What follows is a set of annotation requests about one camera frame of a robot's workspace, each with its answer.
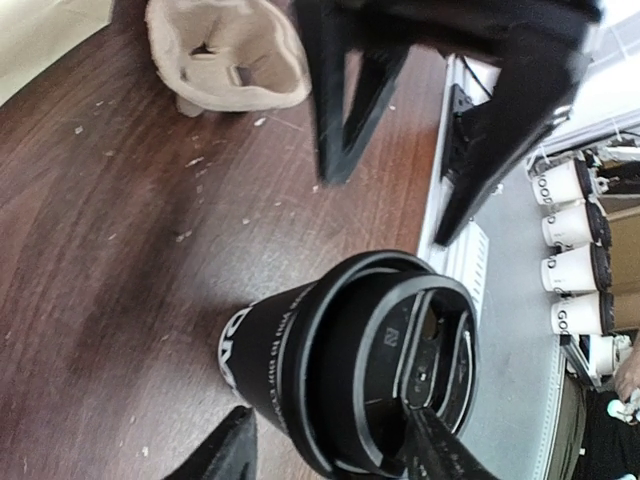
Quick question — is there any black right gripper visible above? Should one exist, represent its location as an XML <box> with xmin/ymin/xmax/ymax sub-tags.
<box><xmin>292</xmin><ymin>1</ymin><xmax>603</xmax><ymax>246</ymax></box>

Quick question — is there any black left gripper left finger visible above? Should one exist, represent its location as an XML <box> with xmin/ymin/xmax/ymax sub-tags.
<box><xmin>165</xmin><ymin>406</ymin><xmax>258</xmax><ymax>480</ymax></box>

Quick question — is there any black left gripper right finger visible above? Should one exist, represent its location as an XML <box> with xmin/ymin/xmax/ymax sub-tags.
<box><xmin>404</xmin><ymin>408</ymin><xmax>498</xmax><ymax>480</ymax></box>

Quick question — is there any single black paper cup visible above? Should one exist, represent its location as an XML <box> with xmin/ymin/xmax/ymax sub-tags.
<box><xmin>217</xmin><ymin>282</ymin><xmax>316</xmax><ymax>434</ymax></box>

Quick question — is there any black plastic cup lid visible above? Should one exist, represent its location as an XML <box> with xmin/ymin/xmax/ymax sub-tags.
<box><xmin>281</xmin><ymin>250</ymin><xmax>476</xmax><ymax>479</ymax></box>

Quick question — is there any brown pulp cup carrier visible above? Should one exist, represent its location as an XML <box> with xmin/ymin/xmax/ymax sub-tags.
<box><xmin>145</xmin><ymin>1</ymin><xmax>311</xmax><ymax>117</ymax></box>

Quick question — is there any row of white cups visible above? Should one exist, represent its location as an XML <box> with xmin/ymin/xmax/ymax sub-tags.
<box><xmin>524</xmin><ymin>157</ymin><xmax>636</xmax><ymax>381</ymax></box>

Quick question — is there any cream paper bag with handles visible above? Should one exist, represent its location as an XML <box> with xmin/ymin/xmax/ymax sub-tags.
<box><xmin>0</xmin><ymin>0</ymin><xmax>113</xmax><ymax>103</ymax></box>

